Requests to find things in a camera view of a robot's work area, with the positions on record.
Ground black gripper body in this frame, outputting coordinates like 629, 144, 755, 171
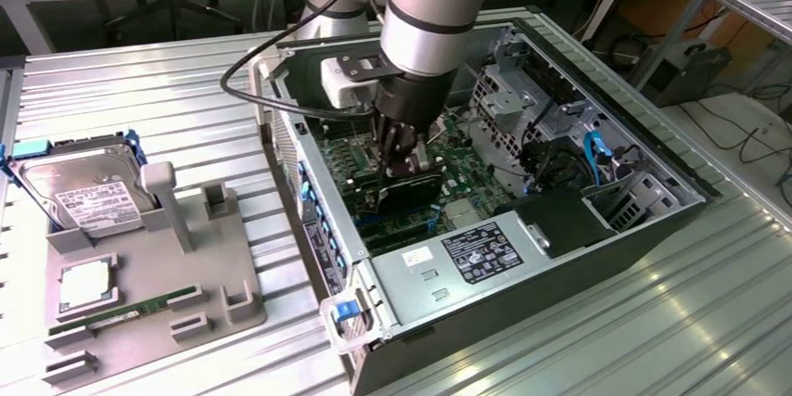
372, 66, 460, 134

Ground black graphics card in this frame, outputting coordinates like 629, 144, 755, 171
368, 162, 448, 224

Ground installed RAM stick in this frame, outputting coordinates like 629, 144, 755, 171
344, 172, 380, 197

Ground green motherboard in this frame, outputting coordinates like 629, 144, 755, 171
312, 98, 535, 253

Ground metal disk bay cage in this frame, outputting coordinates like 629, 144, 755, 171
468, 63, 560, 185

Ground silver chipset heatsink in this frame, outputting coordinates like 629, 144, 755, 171
440, 199, 491, 226

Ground black expansion slot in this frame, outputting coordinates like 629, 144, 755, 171
361, 223, 433, 249

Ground grey power supply unit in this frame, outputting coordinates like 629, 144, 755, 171
369, 209, 553, 328

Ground blue case latch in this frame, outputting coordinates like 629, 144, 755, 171
331, 300, 361, 324

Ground open black PC case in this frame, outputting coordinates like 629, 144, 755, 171
247, 15, 725, 396

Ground black office chair base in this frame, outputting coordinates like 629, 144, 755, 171
101, 0, 248, 44

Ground green RAM stick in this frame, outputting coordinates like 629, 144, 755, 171
47, 286, 200, 336

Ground grey parts rack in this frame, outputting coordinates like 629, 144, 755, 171
41, 160, 268, 387

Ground silver CPU chip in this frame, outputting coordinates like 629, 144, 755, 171
57, 260, 120, 317

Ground hard disk drive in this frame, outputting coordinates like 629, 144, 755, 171
0, 128, 149, 230

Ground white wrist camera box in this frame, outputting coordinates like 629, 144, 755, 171
319, 54, 404, 110

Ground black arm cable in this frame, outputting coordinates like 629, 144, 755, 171
220, 0, 399, 120

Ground blue SATA wire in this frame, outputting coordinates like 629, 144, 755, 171
580, 130, 612, 189

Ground grey box with handle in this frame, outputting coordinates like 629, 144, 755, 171
635, 37, 732, 109

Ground black floor cable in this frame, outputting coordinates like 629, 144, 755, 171
676, 102, 792, 166

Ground aluminium frame table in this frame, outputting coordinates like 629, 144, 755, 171
663, 0, 792, 108

